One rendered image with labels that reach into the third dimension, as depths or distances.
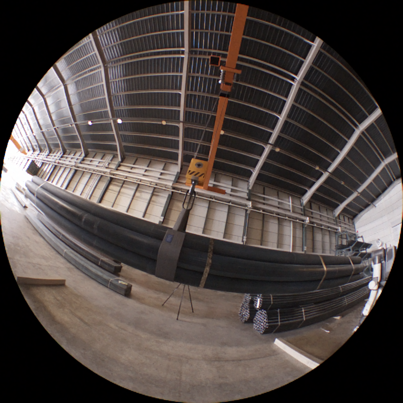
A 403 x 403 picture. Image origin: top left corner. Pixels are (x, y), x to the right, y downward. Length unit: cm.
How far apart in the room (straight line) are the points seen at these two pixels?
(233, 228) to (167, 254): 935
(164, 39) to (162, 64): 172
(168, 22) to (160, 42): 144
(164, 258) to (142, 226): 33
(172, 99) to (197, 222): 864
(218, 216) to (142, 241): 931
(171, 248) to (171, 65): 938
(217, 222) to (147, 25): 1369
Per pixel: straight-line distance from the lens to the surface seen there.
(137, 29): 1034
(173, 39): 944
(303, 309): 333
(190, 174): 155
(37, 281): 254
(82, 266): 388
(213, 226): 990
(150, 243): 105
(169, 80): 966
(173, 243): 104
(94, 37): 1192
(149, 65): 1025
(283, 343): 251
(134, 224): 120
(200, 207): 1024
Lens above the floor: 123
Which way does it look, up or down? 25 degrees up
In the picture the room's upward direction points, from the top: 14 degrees clockwise
